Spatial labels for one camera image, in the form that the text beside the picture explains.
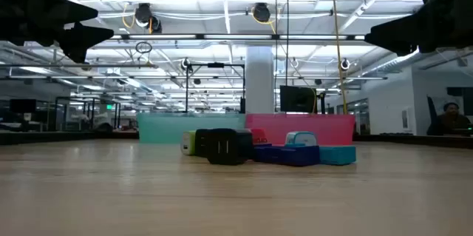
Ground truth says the black monitor on stand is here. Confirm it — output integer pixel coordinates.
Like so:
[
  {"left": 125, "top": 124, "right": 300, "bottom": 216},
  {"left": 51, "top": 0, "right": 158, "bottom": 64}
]
[{"left": 279, "top": 84, "right": 318, "bottom": 114}]

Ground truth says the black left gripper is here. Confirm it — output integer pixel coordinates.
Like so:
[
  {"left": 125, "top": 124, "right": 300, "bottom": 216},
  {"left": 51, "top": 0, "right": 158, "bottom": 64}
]
[{"left": 0, "top": 0, "right": 115, "bottom": 64}]

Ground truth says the teal translucent plastic bin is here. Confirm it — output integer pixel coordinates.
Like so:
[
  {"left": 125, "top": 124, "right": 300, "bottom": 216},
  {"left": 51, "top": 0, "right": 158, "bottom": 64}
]
[{"left": 136, "top": 112, "right": 247, "bottom": 144}]

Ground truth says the yellow cable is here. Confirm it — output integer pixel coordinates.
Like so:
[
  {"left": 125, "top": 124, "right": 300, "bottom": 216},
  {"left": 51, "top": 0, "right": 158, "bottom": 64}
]
[{"left": 330, "top": 0, "right": 349, "bottom": 115}]

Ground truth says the light blue charging adapter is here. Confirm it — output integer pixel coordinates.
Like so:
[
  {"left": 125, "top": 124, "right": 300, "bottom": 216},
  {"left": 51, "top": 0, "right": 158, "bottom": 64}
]
[{"left": 285, "top": 130, "right": 319, "bottom": 147}]

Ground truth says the black charging adapter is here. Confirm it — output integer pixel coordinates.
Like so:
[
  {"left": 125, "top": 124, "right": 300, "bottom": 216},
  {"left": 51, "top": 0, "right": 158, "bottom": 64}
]
[
  {"left": 205, "top": 128, "right": 255, "bottom": 166},
  {"left": 194, "top": 128, "right": 214, "bottom": 158}
]

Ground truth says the long ceiling light bar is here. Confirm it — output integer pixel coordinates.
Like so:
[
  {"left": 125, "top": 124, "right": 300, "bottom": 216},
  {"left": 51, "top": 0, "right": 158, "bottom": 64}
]
[{"left": 110, "top": 33, "right": 367, "bottom": 41}]

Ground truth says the pink translucent plastic bin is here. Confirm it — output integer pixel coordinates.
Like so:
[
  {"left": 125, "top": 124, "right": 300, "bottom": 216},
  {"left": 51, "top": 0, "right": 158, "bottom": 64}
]
[{"left": 245, "top": 113, "right": 356, "bottom": 146}]

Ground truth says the black aluminium table frame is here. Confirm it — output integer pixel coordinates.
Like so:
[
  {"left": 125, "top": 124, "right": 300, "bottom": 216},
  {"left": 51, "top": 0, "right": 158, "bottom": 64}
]
[{"left": 0, "top": 130, "right": 473, "bottom": 151}]

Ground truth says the white building pillar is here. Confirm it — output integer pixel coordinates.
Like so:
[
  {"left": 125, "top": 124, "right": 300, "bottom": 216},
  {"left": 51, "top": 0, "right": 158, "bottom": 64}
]
[{"left": 245, "top": 45, "right": 276, "bottom": 115}]

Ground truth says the green white charging adapter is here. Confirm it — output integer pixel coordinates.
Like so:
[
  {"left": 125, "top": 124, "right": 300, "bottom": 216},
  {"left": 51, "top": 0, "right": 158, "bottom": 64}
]
[{"left": 180, "top": 129, "right": 197, "bottom": 156}]

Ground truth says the small dark monitor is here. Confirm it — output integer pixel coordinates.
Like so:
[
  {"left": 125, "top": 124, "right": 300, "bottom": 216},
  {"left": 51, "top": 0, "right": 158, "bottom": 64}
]
[{"left": 9, "top": 98, "right": 38, "bottom": 114}]

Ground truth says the navy blue digital watch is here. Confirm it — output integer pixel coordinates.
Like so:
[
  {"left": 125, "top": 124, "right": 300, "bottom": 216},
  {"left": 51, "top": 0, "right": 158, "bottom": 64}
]
[{"left": 253, "top": 142, "right": 321, "bottom": 167}]

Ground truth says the black ceiling cable reel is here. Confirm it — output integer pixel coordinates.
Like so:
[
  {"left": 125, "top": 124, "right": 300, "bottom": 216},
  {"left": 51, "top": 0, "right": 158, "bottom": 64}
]
[
  {"left": 252, "top": 1, "right": 272, "bottom": 23},
  {"left": 134, "top": 2, "right": 163, "bottom": 34}
]

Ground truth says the person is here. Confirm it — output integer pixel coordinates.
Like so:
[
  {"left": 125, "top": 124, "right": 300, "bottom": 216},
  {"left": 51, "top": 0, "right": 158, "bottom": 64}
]
[{"left": 426, "top": 101, "right": 473, "bottom": 136}]

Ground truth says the black cable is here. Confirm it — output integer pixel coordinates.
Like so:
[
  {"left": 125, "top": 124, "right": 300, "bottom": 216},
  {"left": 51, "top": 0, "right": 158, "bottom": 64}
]
[
  {"left": 285, "top": 0, "right": 290, "bottom": 87},
  {"left": 273, "top": 0, "right": 278, "bottom": 113}
]

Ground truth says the red charging adapter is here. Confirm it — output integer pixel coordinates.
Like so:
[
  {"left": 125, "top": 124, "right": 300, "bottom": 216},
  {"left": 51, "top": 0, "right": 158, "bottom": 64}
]
[{"left": 250, "top": 128, "right": 269, "bottom": 145}]

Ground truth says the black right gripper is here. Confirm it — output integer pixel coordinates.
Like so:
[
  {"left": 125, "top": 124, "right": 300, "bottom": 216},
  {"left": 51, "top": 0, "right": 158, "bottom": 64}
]
[{"left": 364, "top": 0, "right": 473, "bottom": 57}]

